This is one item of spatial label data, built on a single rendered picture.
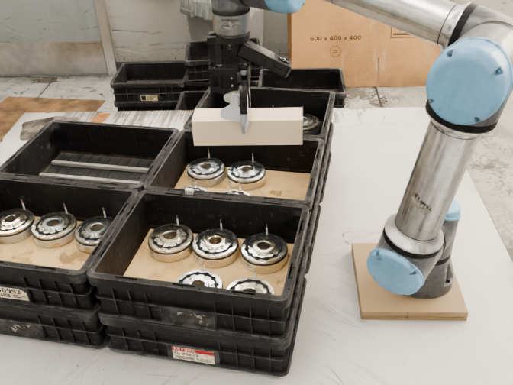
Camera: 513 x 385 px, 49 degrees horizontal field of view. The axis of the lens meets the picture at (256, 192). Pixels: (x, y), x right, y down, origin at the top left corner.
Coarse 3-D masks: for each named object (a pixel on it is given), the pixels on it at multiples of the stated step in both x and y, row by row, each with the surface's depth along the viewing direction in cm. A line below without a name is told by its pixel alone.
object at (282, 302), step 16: (144, 192) 130; (160, 192) 130; (176, 192) 129; (128, 208) 125; (288, 208) 124; (304, 208) 123; (304, 224) 118; (112, 240) 116; (96, 256) 112; (288, 272) 106; (112, 288) 108; (128, 288) 107; (144, 288) 106; (160, 288) 105; (176, 288) 104; (192, 288) 103; (208, 288) 103; (288, 288) 102; (240, 304) 102; (256, 304) 102; (272, 304) 101; (288, 304) 102
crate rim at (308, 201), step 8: (176, 136) 151; (176, 144) 148; (320, 144) 145; (168, 152) 145; (320, 152) 142; (160, 160) 141; (320, 160) 139; (160, 168) 138; (312, 168) 136; (152, 176) 135; (312, 176) 133; (144, 184) 133; (312, 184) 130; (184, 192) 129; (200, 192) 129; (208, 192) 129; (216, 192) 129; (312, 192) 127; (264, 200) 126; (272, 200) 125; (280, 200) 125; (288, 200) 125; (296, 200) 125; (304, 200) 125; (312, 200) 128
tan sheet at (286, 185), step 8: (184, 176) 153; (272, 176) 151; (280, 176) 151; (288, 176) 151; (296, 176) 151; (304, 176) 151; (176, 184) 150; (184, 184) 150; (224, 184) 149; (264, 184) 149; (272, 184) 148; (280, 184) 148; (288, 184) 148; (296, 184) 148; (304, 184) 148; (248, 192) 146; (256, 192) 146; (264, 192) 145; (272, 192) 145; (280, 192) 145; (288, 192) 145; (296, 192) 145; (304, 192) 145
